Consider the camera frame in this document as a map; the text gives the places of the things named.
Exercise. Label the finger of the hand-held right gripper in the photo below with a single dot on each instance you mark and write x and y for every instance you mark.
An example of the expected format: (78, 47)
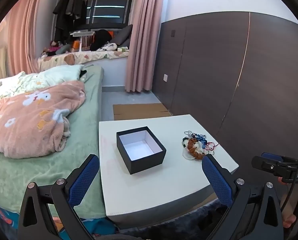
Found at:
(267, 163)

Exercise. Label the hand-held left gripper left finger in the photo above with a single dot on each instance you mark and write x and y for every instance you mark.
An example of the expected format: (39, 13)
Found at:
(84, 180)

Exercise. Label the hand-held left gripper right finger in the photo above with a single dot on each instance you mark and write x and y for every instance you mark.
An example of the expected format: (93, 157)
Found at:
(217, 180)

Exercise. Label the black square box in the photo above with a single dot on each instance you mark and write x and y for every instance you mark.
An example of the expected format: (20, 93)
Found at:
(140, 148)

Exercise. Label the person's right hand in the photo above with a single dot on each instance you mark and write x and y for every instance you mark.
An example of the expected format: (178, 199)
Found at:
(288, 218)

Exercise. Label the white low table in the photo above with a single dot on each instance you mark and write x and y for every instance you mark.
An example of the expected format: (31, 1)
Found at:
(183, 180)

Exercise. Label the bed with green sheet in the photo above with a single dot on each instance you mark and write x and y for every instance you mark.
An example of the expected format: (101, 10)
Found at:
(51, 160)

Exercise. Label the pink floral fleece blanket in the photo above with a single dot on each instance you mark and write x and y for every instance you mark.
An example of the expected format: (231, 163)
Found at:
(31, 120)

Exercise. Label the blue printed mattress cover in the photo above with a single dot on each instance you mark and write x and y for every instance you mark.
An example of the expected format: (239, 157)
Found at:
(4, 215)

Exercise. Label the flat cardboard sheet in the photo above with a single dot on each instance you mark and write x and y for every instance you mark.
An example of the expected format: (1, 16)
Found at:
(139, 110)

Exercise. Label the white floral quilt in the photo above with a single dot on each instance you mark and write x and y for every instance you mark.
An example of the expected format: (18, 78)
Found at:
(36, 78)

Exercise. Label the floral window seat cushion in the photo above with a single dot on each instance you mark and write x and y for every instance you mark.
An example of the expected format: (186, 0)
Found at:
(81, 57)

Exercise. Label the orange box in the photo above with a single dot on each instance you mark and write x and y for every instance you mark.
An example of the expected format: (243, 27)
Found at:
(76, 45)

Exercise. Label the white printed cushion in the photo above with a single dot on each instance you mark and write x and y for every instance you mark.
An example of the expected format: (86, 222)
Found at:
(109, 47)

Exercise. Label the plush toy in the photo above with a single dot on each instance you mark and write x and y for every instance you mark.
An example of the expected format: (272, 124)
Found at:
(54, 46)

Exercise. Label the black bag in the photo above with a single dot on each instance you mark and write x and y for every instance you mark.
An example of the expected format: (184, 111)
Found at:
(101, 39)

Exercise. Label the white folding stand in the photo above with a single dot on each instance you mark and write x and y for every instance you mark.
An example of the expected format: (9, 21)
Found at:
(82, 36)

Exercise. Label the dark grey pillow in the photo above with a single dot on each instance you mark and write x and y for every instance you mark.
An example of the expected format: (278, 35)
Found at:
(123, 34)

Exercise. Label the pink curtain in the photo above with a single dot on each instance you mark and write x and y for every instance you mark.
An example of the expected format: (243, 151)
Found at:
(145, 35)
(21, 30)

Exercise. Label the hanging black clothes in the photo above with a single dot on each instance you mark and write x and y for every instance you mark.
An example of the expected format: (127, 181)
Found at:
(67, 7)

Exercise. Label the dark framed window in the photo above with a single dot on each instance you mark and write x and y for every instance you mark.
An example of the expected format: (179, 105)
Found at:
(109, 3)

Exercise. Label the white wall socket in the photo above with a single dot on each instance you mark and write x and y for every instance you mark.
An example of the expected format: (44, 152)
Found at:
(165, 77)

